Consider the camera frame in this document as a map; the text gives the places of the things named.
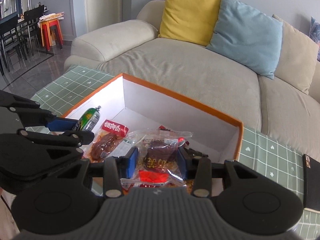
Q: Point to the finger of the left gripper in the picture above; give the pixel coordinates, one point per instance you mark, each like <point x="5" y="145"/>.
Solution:
<point x="67" y="139"/>
<point x="31" y="115"/>

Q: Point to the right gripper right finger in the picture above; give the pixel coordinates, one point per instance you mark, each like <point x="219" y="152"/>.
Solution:
<point x="209" y="179"/>

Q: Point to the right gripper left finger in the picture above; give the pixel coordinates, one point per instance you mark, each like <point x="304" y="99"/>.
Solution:
<point x="112" y="170"/>

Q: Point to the green sausage snack stick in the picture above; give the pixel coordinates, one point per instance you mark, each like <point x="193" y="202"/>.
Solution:
<point x="88" y="120"/>

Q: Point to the red dried fruit packet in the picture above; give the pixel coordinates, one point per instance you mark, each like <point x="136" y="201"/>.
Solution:
<point x="157" y="159"/>

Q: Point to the red braised meat packet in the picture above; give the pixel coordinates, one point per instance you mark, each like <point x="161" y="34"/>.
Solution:
<point x="109" y="136"/>

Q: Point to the orange cardboard box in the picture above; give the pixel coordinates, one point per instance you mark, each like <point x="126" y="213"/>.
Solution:
<point x="141" y="105"/>

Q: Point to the green checkered tablecloth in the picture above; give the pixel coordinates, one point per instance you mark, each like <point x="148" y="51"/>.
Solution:
<point x="264" y="154"/>

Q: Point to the orange red stool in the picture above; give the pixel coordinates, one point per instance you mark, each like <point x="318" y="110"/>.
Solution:
<point x="49" y="29"/>

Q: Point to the black dining chair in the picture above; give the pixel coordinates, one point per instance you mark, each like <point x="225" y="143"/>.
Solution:
<point x="32" y="18"/>

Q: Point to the beige sofa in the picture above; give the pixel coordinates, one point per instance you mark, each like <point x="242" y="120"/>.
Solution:
<point x="272" y="107"/>

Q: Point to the black notebook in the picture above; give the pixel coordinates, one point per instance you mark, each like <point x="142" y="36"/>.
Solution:
<point x="311" y="171"/>

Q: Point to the white door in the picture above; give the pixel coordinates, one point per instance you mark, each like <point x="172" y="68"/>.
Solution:
<point x="100" y="13"/>

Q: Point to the light blue cushion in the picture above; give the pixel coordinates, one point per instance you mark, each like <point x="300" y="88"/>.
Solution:
<point x="248" y="36"/>

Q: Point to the yellow cushion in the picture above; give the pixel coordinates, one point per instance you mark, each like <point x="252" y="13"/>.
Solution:
<point x="189" y="20"/>

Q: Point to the beige back cushion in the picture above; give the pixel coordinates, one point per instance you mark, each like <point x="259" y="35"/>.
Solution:
<point x="298" y="57"/>

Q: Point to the patterned blue cushion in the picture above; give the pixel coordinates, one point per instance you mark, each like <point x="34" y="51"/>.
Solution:
<point x="314" y="32"/>

